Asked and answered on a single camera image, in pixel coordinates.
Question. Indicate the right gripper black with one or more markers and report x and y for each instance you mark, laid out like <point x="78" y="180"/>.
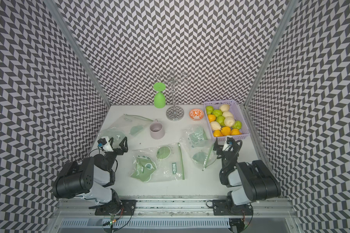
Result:
<point x="216" y="145"/>

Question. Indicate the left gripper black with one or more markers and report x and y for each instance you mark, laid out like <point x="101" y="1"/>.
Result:
<point x="122" y="143"/>

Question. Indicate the yellow pear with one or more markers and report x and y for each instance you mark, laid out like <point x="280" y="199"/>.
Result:
<point x="211" y="117"/>
<point x="217" y="133"/>
<point x="235" y="132"/>
<point x="226" y="131"/>

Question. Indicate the zip bag with orange fruit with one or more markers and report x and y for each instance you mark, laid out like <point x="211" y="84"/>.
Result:
<point x="198" y="146"/>

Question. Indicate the zip bag with green pears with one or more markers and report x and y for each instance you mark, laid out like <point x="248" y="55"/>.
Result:
<point x="125" y="126"/>

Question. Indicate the green pear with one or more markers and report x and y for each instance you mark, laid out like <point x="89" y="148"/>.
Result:
<point x="217" y="112"/>
<point x="237" y="125"/>
<point x="220" y="120"/>
<point x="209" y="109"/>

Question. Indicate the zip bag with beige fruit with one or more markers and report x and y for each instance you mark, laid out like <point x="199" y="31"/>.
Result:
<point x="158" y="164"/>

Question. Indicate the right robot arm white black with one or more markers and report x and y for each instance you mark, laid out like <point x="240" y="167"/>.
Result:
<point x="253" y="181"/>

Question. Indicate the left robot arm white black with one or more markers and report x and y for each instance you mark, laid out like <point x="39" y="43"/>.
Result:
<point x="92" y="178"/>

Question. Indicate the purple plastic basket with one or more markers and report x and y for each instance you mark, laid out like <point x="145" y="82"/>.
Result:
<point x="236" y="110"/>

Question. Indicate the orange patterned small bowl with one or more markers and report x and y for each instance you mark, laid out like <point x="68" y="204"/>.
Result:
<point x="196" y="114"/>

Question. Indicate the lilac mug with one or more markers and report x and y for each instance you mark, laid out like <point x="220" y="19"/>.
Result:
<point x="156" y="130"/>

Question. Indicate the chrome mug tree stand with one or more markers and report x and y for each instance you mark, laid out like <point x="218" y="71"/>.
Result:
<point x="174" y="112"/>

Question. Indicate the green plastic goblet upside down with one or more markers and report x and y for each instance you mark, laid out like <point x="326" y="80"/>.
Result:
<point x="159" y="99"/>

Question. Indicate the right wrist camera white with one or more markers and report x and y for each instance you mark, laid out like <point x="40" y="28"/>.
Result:
<point x="229" y="144"/>

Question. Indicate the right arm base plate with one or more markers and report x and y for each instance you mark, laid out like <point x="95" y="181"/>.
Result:
<point x="228" y="208"/>

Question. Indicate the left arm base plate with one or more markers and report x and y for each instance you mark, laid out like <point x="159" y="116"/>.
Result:
<point x="123" y="208"/>

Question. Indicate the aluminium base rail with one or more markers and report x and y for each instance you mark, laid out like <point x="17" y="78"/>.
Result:
<point x="175" y="214"/>

